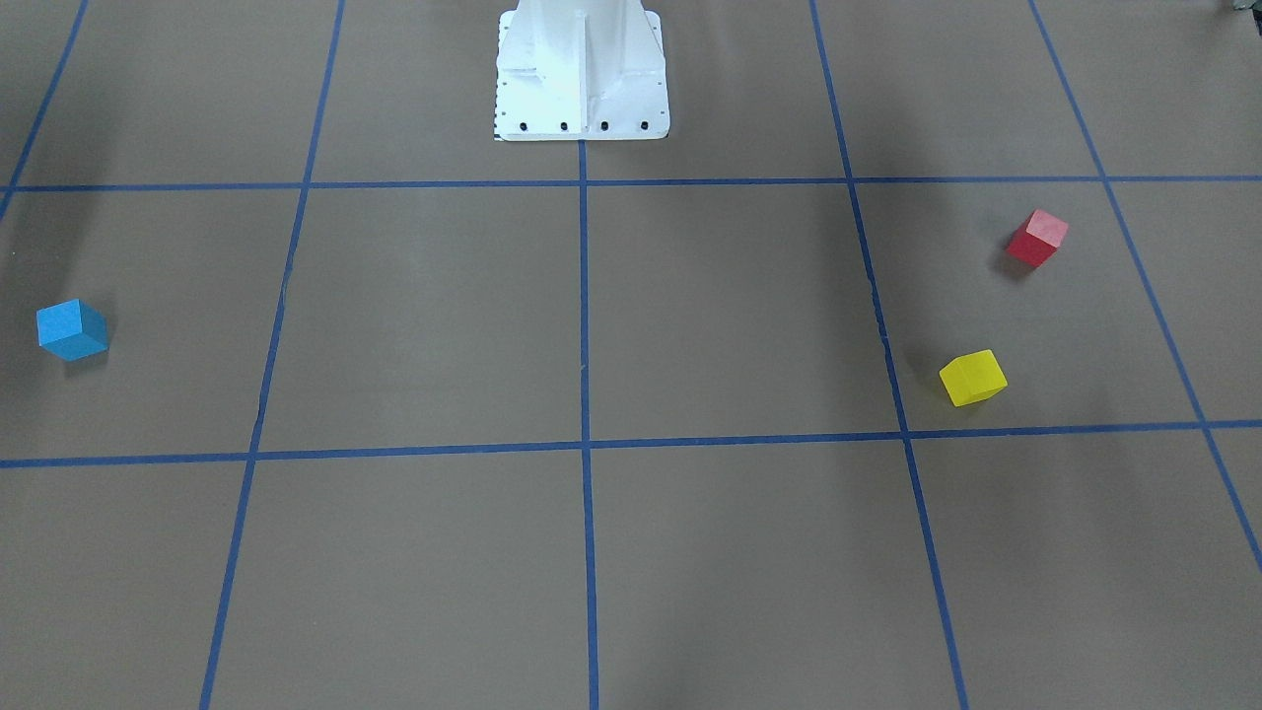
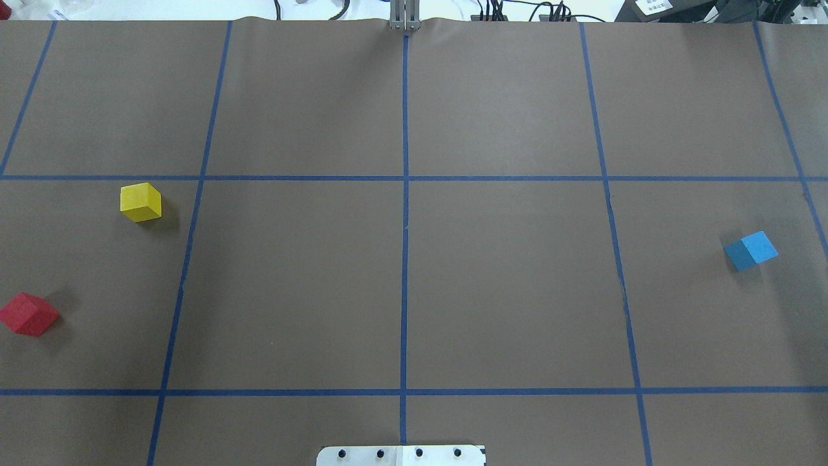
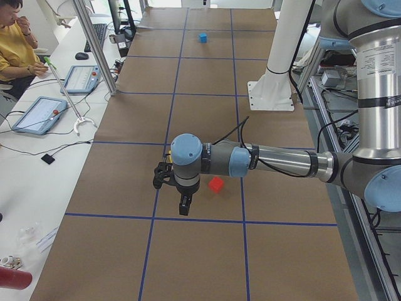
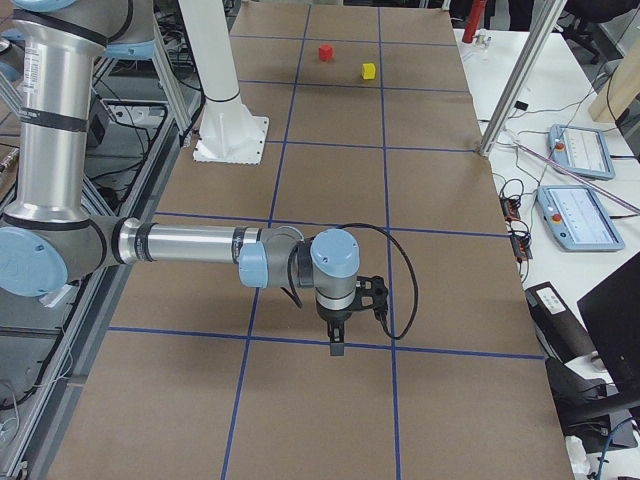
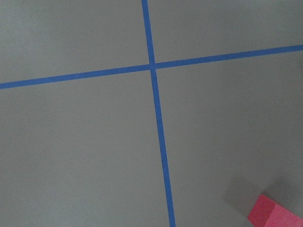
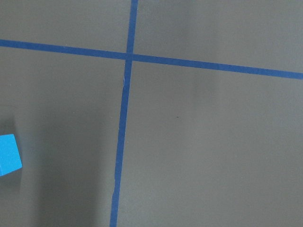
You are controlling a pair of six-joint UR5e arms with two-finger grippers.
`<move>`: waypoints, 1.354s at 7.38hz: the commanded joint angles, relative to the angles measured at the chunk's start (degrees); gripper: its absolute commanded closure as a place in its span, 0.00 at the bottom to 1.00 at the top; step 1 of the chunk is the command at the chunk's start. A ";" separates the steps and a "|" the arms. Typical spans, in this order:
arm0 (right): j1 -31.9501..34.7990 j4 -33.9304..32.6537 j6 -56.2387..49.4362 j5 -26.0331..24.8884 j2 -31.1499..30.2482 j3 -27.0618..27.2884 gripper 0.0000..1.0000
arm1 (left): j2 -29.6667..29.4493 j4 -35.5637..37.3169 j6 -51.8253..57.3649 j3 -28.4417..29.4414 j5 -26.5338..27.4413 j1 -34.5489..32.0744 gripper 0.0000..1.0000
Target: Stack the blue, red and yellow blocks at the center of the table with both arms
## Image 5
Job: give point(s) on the red block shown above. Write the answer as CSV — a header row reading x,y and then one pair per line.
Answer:
x,y
268,213

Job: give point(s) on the blue tape line lengthwise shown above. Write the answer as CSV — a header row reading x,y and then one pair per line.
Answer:
x,y
158,114

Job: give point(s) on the blue tape line crosswise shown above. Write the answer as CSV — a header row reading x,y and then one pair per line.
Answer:
x,y
145,67

